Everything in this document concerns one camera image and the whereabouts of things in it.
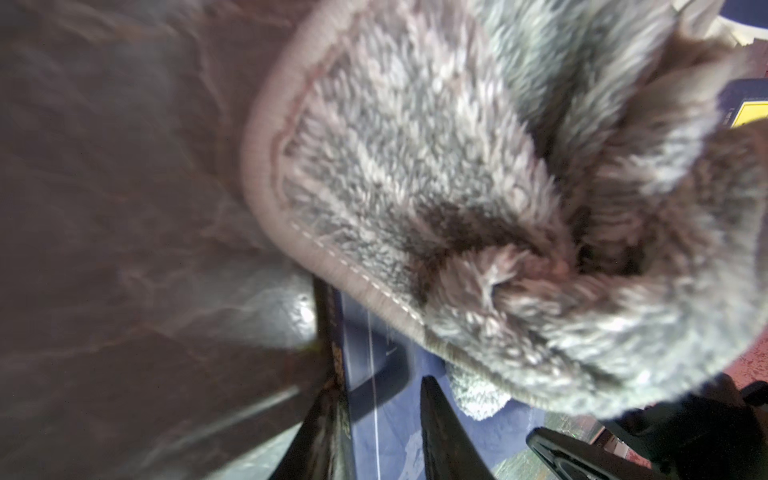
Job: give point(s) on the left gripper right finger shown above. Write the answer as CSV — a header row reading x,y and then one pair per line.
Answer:
x,y
448,452

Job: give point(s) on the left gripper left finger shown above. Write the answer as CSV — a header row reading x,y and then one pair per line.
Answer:
x,y
322,447

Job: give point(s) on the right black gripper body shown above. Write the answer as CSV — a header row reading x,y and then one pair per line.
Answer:
x,y
719,432

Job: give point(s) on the navy book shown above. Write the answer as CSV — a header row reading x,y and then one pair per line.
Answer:
x,y
380,371
743,101

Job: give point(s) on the grey striped wiping cloth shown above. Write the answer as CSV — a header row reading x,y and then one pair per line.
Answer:
x,y
541,193

